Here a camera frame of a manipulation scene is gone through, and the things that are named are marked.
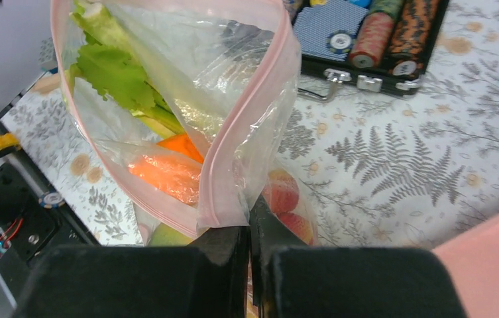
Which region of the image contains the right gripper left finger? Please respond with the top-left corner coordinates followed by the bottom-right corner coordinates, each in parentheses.
top-left (13, 227), bottom-right (249, 317)

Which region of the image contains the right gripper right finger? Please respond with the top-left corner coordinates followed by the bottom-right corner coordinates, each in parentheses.
top-left (250, 197), bottom-right (466, 317)

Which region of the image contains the orange fruit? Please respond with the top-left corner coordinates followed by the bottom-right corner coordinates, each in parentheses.
top-left (128, 133), bottom-right (203, 206)

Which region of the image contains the clear pink zip bag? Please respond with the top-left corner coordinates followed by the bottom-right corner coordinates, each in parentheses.
top-left (50, 1), bottom-right (301, 242)

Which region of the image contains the green celery stalk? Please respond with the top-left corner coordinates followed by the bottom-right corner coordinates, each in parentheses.
top-left (64, 1), bottom-right (185, 138)

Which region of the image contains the floral tablecloth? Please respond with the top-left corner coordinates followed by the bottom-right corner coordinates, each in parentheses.
top-left (1, 0), bottom-right (499, 249)

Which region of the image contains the pink plastic basket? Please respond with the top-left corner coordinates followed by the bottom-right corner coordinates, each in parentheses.
top-left (433, 214), bottom-right (499, 317)

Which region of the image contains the black poker chip case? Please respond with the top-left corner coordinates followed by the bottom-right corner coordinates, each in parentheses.
top-left (283, 0), bottom-right (449, 102)

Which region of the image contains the wooden toy block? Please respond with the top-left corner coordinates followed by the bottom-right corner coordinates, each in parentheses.
top-left (29, 73), bottom-right (61, 95)

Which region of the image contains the blue card deck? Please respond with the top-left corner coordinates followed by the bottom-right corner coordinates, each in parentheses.
top-left (294, 1), bottom-right (368, 62)

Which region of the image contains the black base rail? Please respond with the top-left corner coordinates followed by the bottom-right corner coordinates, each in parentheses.
top-left (0, 123), bottom-right (97, 317)

